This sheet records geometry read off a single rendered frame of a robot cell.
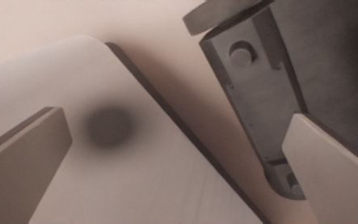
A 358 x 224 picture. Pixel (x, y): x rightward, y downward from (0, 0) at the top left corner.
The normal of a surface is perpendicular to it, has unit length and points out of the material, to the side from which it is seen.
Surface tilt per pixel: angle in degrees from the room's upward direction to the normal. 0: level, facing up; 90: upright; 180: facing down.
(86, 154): 90
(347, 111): 0
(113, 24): 0
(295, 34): 0
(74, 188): 90
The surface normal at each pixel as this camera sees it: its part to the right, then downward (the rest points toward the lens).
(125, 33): -0.27, 0.52
